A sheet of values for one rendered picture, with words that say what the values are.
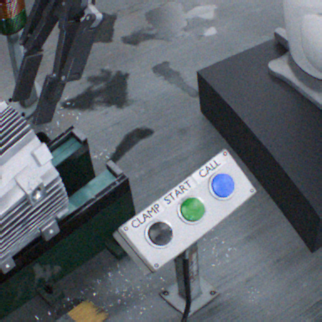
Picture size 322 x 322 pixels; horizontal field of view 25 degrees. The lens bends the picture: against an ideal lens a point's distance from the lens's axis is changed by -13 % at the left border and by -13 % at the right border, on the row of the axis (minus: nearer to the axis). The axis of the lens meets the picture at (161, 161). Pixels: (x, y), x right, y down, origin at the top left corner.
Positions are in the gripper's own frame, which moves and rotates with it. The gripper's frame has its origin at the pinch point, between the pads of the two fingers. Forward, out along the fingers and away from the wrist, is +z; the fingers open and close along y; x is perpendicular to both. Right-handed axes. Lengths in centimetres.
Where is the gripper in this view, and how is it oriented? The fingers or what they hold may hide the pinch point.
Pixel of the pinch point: (36, 90)
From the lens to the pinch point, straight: 96.3
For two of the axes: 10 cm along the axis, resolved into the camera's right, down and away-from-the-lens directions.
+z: -3.1, 8.1, 5.0
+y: 6.5, 5.6, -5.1
